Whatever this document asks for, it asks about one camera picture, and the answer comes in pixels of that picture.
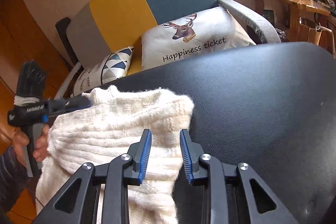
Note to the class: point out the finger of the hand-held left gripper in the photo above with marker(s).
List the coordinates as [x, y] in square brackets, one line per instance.
[69, 106]

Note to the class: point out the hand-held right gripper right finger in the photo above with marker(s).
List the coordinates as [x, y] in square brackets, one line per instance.
[185, 158]

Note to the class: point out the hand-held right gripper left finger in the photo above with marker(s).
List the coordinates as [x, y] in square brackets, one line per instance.
[145, 158]

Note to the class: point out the cream knit sweater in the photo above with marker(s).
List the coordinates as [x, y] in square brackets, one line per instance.
[105, 124]

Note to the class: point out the person's left hand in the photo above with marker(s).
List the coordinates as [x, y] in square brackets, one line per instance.
[40, 144]

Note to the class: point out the geometric print cushion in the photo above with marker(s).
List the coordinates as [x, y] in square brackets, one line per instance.
[115, 64]

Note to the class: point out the grey yellow blue sofa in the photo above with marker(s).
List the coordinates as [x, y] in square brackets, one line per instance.
[118, 14]

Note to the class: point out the deer print cushion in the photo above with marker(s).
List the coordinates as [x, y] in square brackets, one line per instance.
[210, 37]

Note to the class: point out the brown paper bag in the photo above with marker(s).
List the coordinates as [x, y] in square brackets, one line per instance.
[309, 32]

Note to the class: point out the wooden desk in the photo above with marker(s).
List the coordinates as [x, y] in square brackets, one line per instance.
[288, 2]

